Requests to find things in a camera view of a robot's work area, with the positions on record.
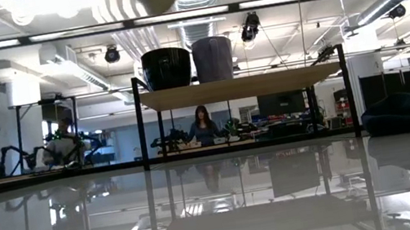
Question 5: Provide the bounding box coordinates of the wooden shelf with black frame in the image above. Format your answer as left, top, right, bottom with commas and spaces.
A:
128, 42, 363, 173

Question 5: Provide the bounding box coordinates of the black monitor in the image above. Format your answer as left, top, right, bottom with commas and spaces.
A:
256, 88, 309, 121

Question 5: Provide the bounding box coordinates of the black background robot station frame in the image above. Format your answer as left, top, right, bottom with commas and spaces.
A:
7, 94, 88, 177

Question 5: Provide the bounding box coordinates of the black overhead frame beam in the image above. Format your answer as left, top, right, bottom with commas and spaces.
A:
0, 0, 319, 51

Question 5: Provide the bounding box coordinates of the person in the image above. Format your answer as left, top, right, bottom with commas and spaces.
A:
35, 115, 86, 171
182, 102, 226, 150

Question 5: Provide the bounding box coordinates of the black table frame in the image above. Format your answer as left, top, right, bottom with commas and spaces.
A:
0, 115, 410, 197

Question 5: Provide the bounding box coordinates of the black plant pot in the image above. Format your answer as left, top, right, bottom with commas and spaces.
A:
139, 43, 196, 94

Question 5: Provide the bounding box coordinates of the black ceiling spotlight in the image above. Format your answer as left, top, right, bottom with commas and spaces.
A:
102, 44, 123, 65
236, 10, 264, 45
386, 2, 409, 21

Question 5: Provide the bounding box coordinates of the grey mug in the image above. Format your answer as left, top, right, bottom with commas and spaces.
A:
189, 33, 238, 86

